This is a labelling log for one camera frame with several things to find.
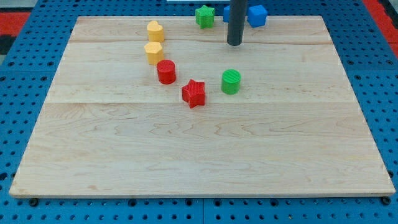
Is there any red star block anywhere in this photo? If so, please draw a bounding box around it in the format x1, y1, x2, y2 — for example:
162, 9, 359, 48
182, 79, 205, 108

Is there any green star block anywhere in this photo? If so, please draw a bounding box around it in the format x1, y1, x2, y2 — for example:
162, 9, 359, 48
195, 5, 215, 29

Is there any green cylinder block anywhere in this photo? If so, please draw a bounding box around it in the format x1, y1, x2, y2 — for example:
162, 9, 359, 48
221, 69, 241, 95

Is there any red cylinder block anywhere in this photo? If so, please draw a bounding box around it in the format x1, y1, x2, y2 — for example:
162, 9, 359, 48
156, 59, 176, 85

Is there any yellow hexagon block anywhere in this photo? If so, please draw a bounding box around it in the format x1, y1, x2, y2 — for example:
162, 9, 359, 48
144, 42, 164, 65

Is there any yellow heart block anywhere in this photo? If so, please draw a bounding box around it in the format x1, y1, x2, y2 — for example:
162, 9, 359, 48
147, 21, 165, 42

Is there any light wooden board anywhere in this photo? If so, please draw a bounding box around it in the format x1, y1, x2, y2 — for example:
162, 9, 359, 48
9, 16, 396, 198

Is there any blue block behind rod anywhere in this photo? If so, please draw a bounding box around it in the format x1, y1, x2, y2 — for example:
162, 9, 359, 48
223, 6, 230, 23

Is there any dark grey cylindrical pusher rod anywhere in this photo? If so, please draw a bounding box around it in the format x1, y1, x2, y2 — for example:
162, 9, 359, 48
227, 0, 248, 46

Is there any blue cube block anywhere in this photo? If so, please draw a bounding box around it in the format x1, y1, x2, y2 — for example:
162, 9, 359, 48
248, 5, 268, 27

